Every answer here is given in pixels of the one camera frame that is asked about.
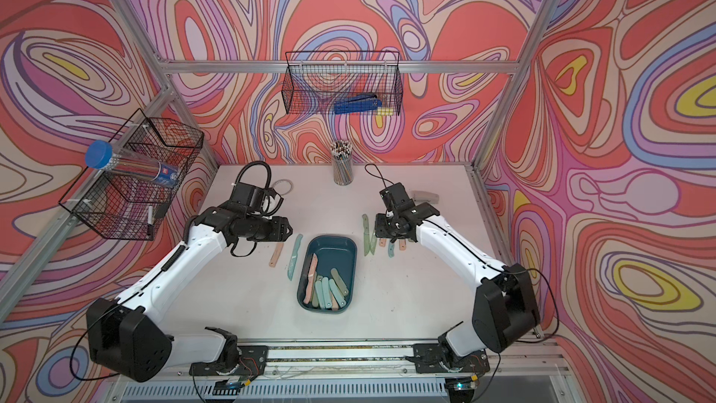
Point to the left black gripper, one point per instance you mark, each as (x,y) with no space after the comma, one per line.
(280,229)

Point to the blue capped clear tube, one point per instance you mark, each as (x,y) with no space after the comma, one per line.
(101,155)

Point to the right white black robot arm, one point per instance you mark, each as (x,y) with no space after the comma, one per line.
(505,306)

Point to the clear pencil cup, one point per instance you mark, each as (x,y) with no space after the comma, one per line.
(341,152)

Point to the masking tape roll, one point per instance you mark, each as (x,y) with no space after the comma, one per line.
(283,186)

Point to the black wire basket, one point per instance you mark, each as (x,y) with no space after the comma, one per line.
(315,79)
(115,206)

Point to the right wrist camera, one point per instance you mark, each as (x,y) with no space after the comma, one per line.
(395,198)

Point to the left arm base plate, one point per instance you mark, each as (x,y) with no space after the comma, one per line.
(248,361)

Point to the dark teal storage tray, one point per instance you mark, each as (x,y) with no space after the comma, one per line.
(332,251)

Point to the small white stapler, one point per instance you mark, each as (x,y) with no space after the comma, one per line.
(421,196)

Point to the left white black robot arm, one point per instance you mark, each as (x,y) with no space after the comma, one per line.
(124,334)

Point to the black marker in basket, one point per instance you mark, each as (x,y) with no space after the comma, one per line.
(150,221)

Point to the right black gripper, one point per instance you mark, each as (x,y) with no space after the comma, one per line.
(379,228)

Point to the back black wire basket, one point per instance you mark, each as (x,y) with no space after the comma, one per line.
(315,79)

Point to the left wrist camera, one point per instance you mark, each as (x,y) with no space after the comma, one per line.
(259,201)

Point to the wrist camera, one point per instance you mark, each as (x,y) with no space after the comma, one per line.
(259,201)
(395,198)

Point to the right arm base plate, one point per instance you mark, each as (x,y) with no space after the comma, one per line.
(450,359)

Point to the aluminium rail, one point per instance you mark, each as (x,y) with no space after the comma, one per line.
(295,359)

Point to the blue tool in basket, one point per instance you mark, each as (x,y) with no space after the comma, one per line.
(358,104)

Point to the olive knife row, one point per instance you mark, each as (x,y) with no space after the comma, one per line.
(341,286)

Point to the left black wire basket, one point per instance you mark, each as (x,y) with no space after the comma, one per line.
(115,206)

